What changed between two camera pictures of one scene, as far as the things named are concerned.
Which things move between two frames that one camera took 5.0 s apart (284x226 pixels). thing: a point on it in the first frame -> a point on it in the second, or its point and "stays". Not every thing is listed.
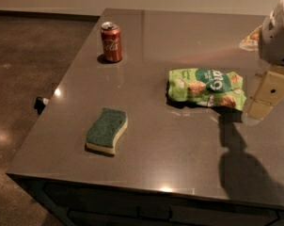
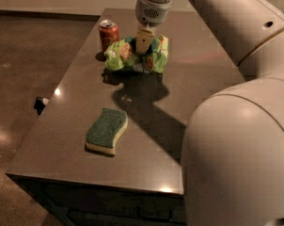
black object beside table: (39, 104) stays
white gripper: (276, 40) -> (151, 12)
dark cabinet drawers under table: (80, 203) stays
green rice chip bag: (208, 87) -> (122, 54)
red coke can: (111, 40) stays
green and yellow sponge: (103, 133) stays
